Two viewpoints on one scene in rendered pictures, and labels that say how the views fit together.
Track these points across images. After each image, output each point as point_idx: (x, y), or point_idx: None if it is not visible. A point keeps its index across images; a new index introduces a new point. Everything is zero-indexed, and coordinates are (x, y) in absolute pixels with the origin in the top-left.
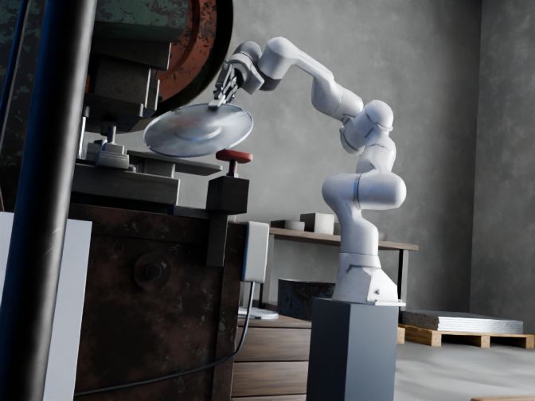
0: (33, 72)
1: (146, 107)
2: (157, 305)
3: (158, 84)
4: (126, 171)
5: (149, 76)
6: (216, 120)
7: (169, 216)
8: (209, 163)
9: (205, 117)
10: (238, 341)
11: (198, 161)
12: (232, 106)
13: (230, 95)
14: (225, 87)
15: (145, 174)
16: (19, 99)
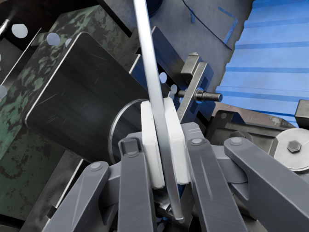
0: (284, 128)
1: (228, 122)
2: None
3: (265, 135)
4: (184, 61)
5: (282, 129)
6: (155, 58)
7: None
8: (104, 48)
9: (162, 99)
10: None
11: (117, 61)
12: (148, 59)
13: (128, 224)
14: (214, 160)
15: (175, 50)
16: None
